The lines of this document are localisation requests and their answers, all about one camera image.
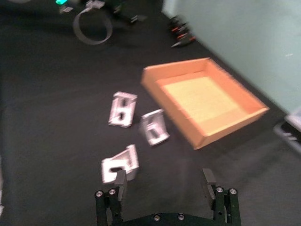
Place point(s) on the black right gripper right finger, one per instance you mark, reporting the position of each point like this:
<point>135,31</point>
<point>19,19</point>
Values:
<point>211,188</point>

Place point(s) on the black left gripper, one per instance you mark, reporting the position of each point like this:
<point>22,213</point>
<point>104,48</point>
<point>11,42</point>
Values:
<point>117,7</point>

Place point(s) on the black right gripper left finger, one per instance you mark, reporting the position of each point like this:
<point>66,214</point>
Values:
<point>120,188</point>

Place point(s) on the silver tape roll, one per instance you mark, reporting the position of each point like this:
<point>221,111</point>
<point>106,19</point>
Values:
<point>78,30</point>

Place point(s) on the shallow brown cardboard tray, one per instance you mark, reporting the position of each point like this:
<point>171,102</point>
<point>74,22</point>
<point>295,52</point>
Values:
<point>202,103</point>

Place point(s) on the black table cloth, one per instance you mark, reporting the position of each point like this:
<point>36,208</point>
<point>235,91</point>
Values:
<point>58,106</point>

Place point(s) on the silver metal corner bracket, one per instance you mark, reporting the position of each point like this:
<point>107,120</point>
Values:
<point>123,109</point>
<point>153,128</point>
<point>120,162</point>

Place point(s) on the plain pale wall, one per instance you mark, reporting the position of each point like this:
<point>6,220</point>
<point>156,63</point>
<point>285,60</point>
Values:
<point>247,30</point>

